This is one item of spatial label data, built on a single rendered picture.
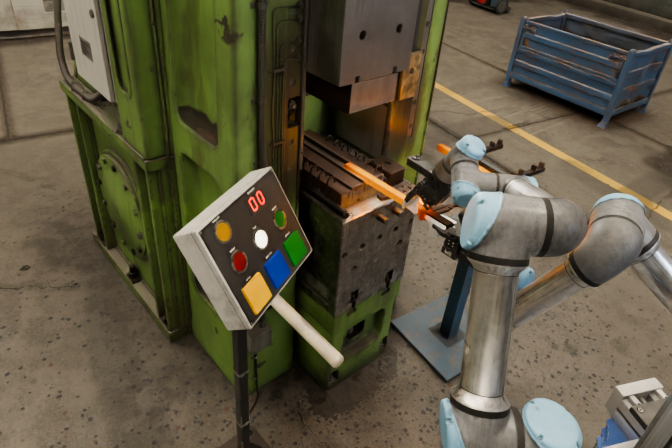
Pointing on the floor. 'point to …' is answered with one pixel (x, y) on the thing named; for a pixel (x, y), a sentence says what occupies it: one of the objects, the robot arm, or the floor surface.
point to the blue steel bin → (588, 63)
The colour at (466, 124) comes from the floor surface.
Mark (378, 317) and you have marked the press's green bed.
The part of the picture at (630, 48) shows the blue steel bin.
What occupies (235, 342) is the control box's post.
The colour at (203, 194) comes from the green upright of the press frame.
